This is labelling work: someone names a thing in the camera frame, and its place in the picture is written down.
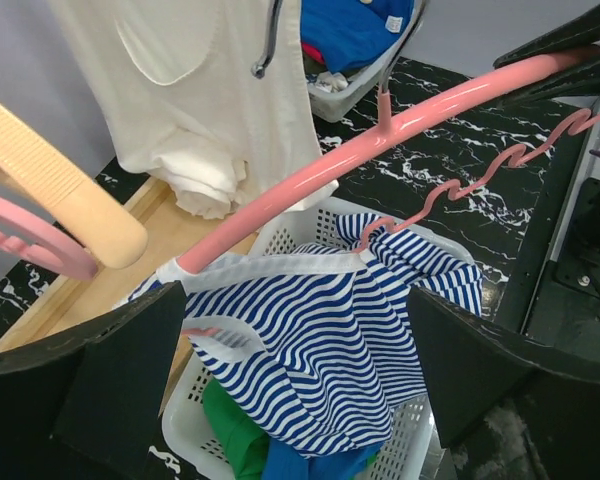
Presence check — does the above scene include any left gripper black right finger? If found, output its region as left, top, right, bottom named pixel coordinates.
left=408, top=288, right=530, bottom=447

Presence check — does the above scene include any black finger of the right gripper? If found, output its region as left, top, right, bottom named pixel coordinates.
left=498, top=53, right=600, bottom=107
left=493, top=3, right=600, bottom=69

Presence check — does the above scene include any blue white striped tank top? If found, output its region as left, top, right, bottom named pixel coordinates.
left=135, top=213, right=482, bottom=457

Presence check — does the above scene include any white right bin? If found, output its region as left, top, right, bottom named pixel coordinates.
left=306, top=1, right=428, bottom=123

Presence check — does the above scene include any white perforated plastic basket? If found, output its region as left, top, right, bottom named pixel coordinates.
left=160, top=195, right=476, bottom=480

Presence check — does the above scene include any pink plastic hanger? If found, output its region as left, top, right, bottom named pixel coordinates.
left=0, top=197, right=98, bottom=281

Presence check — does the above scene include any green tank top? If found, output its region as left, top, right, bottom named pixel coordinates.
left=202, top=379, right=270, bottom=479

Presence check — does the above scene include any pink striped-top hanger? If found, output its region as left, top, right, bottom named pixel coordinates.
left=177, top=47, right=595, bottom=274

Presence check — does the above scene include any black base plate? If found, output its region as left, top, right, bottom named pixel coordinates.
left=483, top=123, right=600, bottom=352

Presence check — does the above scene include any blue cloth in bin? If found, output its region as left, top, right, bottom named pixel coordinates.
left=300, top=0, right=415, bottom=73

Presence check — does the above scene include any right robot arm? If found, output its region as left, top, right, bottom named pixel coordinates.
left=494, top=3, right=600, bottom=300

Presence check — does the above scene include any wooden clothes rack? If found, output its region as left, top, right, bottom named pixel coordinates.
left=0, top=174, right=259, bottom=416

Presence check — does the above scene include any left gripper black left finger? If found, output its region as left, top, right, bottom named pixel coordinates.
left=53, top=282, right=185, bottom=479

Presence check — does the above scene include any cream wooden hanger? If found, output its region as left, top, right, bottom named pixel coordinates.
left=0, top=104, right=148, bottom=269

